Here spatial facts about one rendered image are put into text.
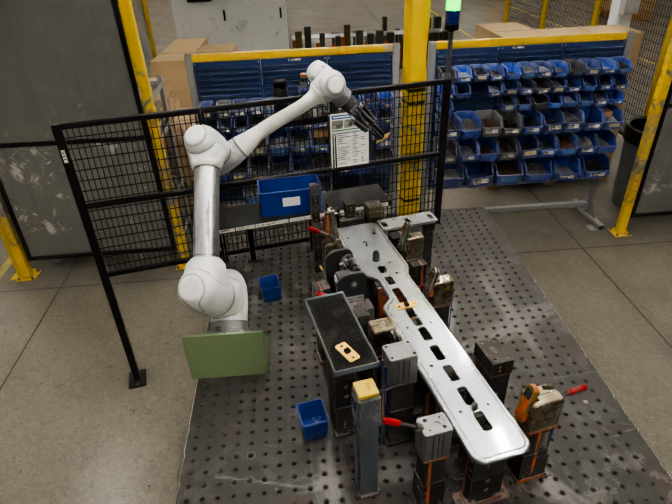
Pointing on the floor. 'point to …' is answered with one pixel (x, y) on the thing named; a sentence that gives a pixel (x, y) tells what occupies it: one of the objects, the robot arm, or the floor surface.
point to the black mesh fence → (244, 178)
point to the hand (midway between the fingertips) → (376, 131)
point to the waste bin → (628, 156)
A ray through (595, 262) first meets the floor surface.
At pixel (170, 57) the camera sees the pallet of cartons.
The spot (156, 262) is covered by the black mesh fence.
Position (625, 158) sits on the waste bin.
